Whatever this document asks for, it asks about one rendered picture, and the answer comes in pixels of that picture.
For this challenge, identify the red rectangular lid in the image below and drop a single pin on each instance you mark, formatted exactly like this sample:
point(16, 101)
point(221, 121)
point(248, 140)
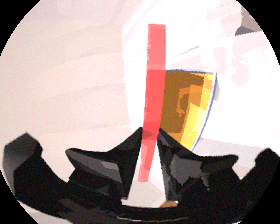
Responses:
point(154, 93)

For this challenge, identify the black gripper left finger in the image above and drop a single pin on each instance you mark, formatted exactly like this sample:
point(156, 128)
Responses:
point(119, 164)

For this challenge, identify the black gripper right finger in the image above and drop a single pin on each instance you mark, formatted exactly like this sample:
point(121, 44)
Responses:
point(182, 168)

